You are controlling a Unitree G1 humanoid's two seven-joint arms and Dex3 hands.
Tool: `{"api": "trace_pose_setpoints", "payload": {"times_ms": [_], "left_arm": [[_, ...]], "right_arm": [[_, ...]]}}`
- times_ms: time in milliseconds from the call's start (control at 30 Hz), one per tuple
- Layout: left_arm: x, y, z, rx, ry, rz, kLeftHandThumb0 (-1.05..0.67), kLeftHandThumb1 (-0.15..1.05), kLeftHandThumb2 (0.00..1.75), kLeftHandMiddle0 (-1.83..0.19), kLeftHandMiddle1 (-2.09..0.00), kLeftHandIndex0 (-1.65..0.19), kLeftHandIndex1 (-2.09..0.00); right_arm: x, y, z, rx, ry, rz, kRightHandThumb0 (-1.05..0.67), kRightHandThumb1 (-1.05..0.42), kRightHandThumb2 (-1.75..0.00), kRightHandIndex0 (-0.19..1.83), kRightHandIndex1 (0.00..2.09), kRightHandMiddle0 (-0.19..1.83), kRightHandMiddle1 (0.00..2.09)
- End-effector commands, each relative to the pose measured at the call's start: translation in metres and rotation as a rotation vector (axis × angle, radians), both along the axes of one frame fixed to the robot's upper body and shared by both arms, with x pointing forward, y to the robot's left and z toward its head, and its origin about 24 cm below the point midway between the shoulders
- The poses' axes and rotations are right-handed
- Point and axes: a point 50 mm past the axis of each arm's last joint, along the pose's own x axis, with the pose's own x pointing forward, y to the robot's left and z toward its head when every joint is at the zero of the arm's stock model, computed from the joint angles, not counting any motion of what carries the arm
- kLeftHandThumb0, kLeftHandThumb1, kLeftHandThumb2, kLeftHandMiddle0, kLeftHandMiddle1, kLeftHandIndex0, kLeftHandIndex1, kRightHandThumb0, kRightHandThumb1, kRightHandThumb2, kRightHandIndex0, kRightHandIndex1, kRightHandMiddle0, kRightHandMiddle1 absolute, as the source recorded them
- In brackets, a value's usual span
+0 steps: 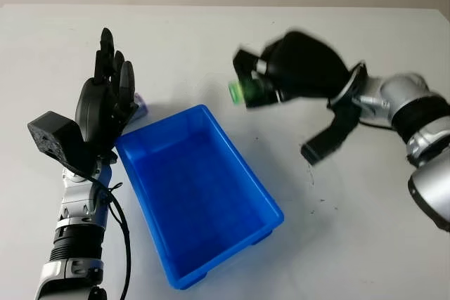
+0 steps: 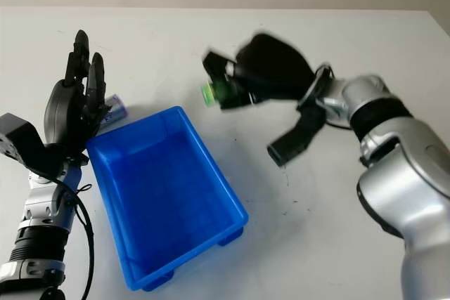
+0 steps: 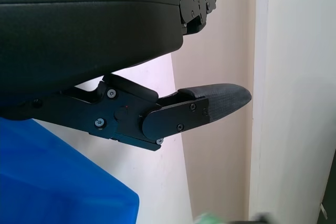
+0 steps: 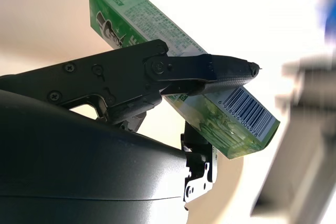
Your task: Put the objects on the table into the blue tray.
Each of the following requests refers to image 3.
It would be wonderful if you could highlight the black frame with white clips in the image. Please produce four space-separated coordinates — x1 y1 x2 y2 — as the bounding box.
318 178 336 224

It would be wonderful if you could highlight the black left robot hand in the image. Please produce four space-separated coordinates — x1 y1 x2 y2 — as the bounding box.
0 0 253 153

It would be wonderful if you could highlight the blue plastic tray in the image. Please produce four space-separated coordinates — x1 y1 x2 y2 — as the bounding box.
0 118 140 224

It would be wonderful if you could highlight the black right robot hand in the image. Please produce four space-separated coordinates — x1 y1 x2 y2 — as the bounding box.
228 212 275 224

